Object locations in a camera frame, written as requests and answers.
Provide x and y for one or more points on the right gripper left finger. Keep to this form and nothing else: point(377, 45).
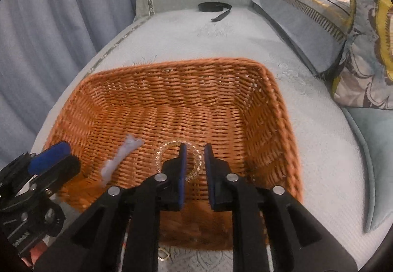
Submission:
point(172, 195)

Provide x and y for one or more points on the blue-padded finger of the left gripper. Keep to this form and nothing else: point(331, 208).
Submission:
point(48, 158)

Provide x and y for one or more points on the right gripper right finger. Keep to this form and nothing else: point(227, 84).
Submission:
point(220, 196)

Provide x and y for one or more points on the gold square clasp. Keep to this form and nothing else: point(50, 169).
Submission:
point(163, 254)

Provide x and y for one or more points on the orange wicker basket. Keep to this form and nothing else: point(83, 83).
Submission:
point(232, 103)

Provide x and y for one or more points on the light blue bedspread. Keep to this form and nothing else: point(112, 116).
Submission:
point(333, 169)

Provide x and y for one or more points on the blue-grey curtain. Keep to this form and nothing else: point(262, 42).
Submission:
point(44, 45)

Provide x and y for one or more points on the teal plain pillow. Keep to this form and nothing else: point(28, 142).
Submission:
point(373, 130)

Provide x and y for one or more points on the floral yellow blue pillow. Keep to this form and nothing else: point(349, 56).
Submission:
point(364, 73)

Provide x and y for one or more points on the striped blue pillow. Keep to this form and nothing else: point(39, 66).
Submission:
point(317, 29)

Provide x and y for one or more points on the black strap band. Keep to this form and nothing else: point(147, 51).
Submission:
point(215, 6)

